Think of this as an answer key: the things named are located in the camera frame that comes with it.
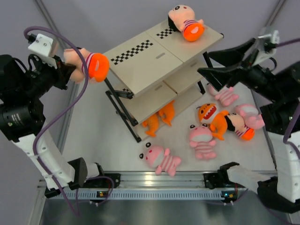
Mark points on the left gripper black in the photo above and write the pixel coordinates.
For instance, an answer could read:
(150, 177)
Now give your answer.
(62, 74)

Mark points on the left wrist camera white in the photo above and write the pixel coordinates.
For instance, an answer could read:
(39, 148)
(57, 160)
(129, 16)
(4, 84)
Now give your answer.
(45, 48)

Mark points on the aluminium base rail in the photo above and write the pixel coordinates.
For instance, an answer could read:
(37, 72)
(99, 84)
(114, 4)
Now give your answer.
(142, 180)

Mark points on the boy doll orange shorts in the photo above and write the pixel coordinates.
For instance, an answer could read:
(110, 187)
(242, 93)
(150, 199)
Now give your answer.
(97, 64)

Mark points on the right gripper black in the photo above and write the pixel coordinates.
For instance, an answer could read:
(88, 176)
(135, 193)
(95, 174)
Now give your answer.
(227, 75)

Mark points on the pink striped frog plush right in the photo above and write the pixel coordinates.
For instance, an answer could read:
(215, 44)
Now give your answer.
(252, 118)

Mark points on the black-haired boy doll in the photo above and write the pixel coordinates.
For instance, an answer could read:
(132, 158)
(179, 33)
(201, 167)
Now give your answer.
(236, 124)

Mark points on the pink striped frog plush middle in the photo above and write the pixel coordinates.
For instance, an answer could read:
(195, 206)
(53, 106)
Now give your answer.
(202, 141)

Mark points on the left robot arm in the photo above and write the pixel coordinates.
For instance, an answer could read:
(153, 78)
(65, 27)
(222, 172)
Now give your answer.
(22, 118)

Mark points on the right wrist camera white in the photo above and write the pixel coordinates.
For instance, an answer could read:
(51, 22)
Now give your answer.
(269, 36)

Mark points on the orange shark plush on floor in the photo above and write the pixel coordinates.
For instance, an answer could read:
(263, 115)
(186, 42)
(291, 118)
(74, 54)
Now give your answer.
(210, 114)

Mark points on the orange shark plush under shelf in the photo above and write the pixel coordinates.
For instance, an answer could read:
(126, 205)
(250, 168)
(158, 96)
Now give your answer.
(153, 124)

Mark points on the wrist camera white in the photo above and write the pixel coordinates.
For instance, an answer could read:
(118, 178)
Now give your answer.
(45, 48)
(269, 36)

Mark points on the pink striped frog plush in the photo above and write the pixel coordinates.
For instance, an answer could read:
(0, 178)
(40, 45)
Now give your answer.
(252, 118)
(160, 159)
(202, 141)
(225, 96)

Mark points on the beige three-tier shelf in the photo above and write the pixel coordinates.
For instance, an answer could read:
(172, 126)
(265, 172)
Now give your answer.
(157, 67)

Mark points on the pink striped frog plush back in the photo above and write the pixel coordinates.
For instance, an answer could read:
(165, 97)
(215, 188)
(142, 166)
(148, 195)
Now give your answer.
(225, 96)

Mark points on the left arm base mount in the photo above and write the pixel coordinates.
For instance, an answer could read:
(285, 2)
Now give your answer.
(103, 180)

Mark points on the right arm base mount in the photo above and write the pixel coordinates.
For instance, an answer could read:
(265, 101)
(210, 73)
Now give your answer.
(216, 180)

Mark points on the pink striped frog plush front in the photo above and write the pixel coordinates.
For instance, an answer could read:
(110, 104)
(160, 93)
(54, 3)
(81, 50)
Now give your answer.
(160, 159)

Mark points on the slotted cable duct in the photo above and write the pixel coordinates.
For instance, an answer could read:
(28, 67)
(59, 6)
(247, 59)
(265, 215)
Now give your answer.
(123, 194)

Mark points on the boy doll on shelf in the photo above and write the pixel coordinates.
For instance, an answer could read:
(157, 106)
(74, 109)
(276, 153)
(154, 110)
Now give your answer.
(181, 18)

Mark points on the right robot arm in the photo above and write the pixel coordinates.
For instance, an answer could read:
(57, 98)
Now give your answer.
(282, 123)

